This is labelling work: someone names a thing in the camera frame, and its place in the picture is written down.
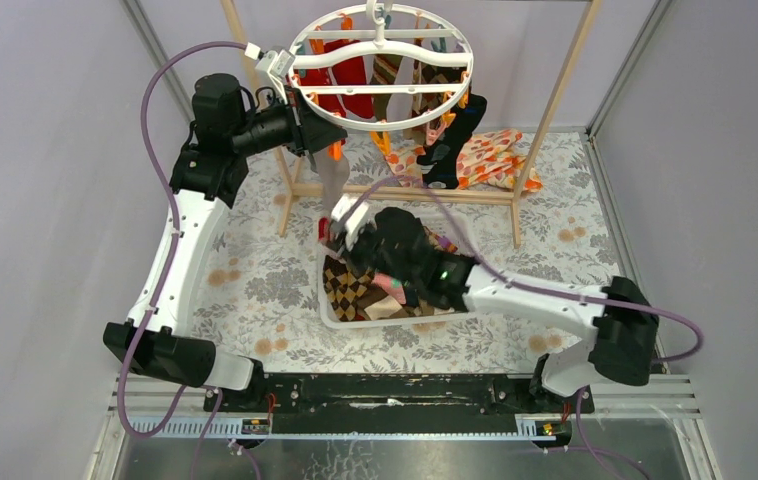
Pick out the white round sock hanger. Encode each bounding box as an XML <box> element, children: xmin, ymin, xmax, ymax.
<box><xmin>277</xmin><ymin>1</ymin><xmax>474</xmax><ymax>138</ymax></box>

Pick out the grey sock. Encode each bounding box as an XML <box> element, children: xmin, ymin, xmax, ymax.
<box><xmin>315</xmin><ymin>151</ymin><xmax>350</xmax><ymax>214</ymax></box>

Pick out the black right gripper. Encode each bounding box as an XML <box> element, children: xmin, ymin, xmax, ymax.
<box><xmin>328</xmin><ymin>223</ymin><xmax>418</xmax><ymax>289</ymax></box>

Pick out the green striped sock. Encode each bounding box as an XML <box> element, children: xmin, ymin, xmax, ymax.
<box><xmin>370</xmin><ymin>54</ymin><xmax>403</xmax><ymax>120</ymax></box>

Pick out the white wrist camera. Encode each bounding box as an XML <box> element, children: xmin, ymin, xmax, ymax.
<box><xmin>244</xmin><ymin>43</ymin><xmax>296</xmax><ymax>99</ymax></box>
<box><xmin>330</xmin><ymin>194</ymin><xmax>370</xmax><ymax>245</ymax></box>

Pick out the pink clothespin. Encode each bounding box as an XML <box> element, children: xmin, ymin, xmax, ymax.
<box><xmin>424</xmin><ymin>128</ymin><xmax>443</xmax><ymax>147</ymax></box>

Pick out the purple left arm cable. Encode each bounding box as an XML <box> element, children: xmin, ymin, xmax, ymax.
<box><xmin>113</xmin><ymin>39</ymin><xmax>249</xmax><ymax>480</ymax></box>

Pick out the red sock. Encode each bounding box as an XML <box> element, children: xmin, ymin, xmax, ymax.
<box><xmin>298</xmin><ymin>39</ymin><xmax>374</xmax><ymax>119</ymax></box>

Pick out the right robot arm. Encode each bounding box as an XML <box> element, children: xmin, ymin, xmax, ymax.
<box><xmin>329</xmin><ymin>207</ymin><xmax>659</xmax><ymax>412</ymax></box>

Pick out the orange patterned cloth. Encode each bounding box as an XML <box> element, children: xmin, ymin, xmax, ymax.
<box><xmin>385</xmin><ymin>129</ymin><xmax>526</xmax><ymax>190</ymax></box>

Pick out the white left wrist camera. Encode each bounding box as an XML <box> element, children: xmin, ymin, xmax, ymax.
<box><xmin>244</xmin><ymin>43</ymin><xmax>296</xmax><ymax>99</ymax></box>

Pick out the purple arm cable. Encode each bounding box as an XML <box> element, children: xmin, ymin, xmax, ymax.
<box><xmin>345</xmin><ymin>173</ymin><xmax>705</xmax><ymax>480</ymax></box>
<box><xmin>113</xmin><ymin>39</ymin><xmax>249</xmax><ymax>480</ymax></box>

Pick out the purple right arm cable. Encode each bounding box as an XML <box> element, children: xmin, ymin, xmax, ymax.
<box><xmin>345</xmin><ymin>173</ymin><xmax>705</xmax><ymax>480</ymax></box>

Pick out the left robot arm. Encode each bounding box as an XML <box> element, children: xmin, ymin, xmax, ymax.
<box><xmin>103</xmin><ymin>73</ymin><xmax>347</xmax><ymax>411</ymax></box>

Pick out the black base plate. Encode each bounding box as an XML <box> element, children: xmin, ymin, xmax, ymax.
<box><xmin>219</xmin><ymin>373</ymin><xmax>595</xmax><ymax>416</ymax></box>

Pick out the wooden drying rack frame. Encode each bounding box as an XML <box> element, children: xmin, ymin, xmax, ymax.
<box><xmin>219</xmin><ymin>0</ymin><xmax>606</xmax><ymax>250</ymax></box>

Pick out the white laundry basket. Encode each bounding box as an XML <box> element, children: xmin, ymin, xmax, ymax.
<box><xmin>317</xmin><ymin>212</ymin><xmax>476</xmax><ymax>329</ymax></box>

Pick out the brown yellow argyle sock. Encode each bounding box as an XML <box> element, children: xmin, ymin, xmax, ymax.
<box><xmin>321</xmin><ymin>256</ymin><xmax>380</xmax><ymax>323</ymax></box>

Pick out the brown argyle hanging sock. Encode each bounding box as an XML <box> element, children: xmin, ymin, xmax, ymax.
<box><xmin>404</xmin><ymin>61</ymin><xmax>464</xmax><ymax>144</ymax></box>

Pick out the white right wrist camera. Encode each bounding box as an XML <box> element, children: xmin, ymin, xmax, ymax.
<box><xmin>330</xmin><ymin>194</ymin><xmax>370</xmax><ymax>245</ymax></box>

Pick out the orange clothespin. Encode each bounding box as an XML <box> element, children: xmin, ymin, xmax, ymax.
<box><xmin>327</xmin><ymin>141</ymin><xmax>344</xmax><ymax>162</ymax></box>

